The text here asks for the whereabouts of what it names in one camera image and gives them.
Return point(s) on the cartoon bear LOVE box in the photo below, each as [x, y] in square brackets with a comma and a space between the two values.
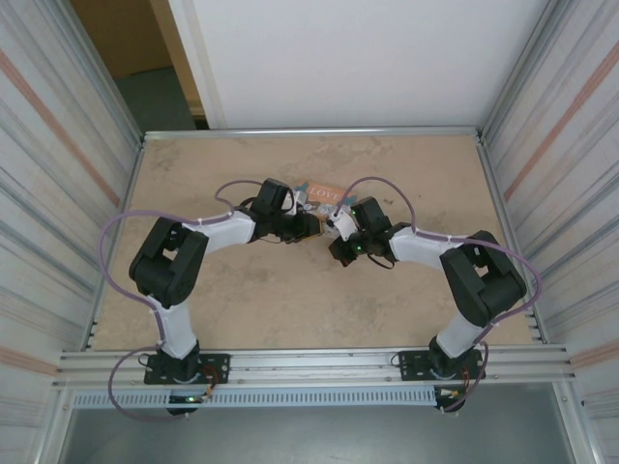
[324, 193]

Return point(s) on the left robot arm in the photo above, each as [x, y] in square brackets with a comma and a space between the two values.
[164, 270]

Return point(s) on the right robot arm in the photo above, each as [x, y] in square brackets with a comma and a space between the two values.
[483, 285]

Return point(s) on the small controller board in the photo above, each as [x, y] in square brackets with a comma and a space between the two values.
[186, 399]
[450, 394]

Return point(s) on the brown cardboard panel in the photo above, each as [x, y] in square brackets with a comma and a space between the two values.
[126, 34]

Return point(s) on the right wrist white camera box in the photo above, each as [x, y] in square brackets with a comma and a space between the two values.
[342, 224]

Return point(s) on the aluminium frame bar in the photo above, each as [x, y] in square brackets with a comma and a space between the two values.
[309, 134]
[488, 169]
[133, 179]

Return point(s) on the aluminium mounting rail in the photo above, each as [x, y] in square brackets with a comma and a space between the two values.
[309, 365]

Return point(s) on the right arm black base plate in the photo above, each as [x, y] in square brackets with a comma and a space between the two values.
[413, 365]

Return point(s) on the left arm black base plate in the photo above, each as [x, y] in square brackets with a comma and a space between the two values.
[215, 369]

